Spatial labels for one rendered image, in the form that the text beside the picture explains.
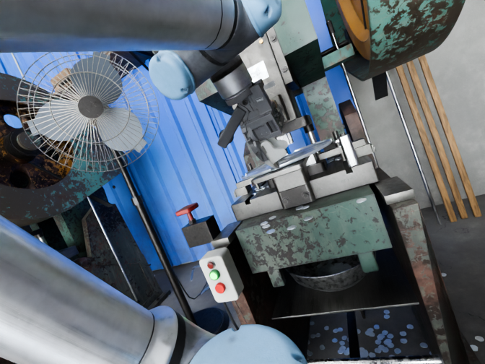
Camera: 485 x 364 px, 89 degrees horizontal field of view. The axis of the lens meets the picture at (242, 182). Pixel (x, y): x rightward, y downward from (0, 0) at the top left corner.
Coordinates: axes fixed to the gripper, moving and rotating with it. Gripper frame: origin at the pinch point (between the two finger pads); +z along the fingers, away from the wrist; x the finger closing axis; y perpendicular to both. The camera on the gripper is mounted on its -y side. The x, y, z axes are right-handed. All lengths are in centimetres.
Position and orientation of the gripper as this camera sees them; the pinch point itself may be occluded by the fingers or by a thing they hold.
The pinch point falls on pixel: (273, 165)
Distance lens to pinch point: 63.6
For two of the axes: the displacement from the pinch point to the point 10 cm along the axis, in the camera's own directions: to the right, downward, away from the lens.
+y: 8.2, -2.8, -4.9
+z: 5.2, 7.2, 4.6
